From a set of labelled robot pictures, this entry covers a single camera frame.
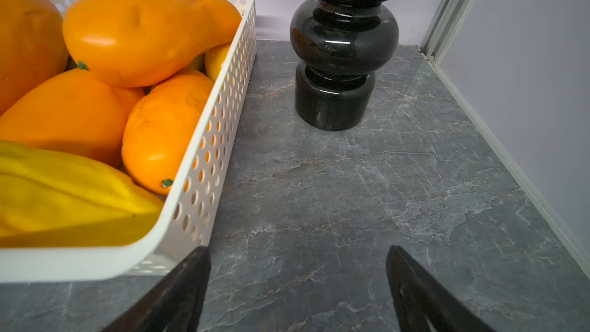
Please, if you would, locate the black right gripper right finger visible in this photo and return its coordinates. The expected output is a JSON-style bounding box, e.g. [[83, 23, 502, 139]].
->
[[387, 246, 494, 332]]

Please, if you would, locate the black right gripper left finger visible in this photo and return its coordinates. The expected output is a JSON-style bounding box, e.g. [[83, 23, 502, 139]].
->
[[104, 246, 211, 331]]

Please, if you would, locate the large orange mango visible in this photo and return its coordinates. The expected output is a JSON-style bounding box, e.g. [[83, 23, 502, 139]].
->
[[1, 0, 69, 113]]

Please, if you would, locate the orange mango right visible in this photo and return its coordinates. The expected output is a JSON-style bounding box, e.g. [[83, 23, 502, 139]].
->
[[121, 69, 214, 195]]

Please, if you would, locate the small yellow mango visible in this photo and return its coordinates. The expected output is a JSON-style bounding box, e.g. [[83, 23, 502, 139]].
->
[[204, 43, 230, 81]]

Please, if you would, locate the orange mango top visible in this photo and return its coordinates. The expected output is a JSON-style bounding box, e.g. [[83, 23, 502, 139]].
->
[[62, 0, 242, 88]]

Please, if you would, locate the white perforated plastic basket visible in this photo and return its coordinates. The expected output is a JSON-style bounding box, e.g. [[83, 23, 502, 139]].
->
[[1, 0, 257, 284]]

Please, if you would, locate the black glossy plant pot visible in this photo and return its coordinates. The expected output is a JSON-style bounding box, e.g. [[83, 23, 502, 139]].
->
[[290, 0, 399, 132]]

